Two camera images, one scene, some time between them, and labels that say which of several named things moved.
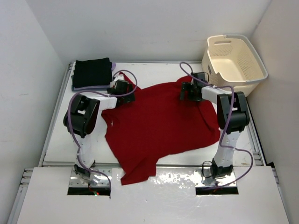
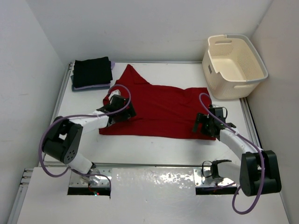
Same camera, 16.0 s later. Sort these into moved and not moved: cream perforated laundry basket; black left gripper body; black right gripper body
Moved: black right gripper body; black left gripper body
Not moved: cream perforated laundry basket
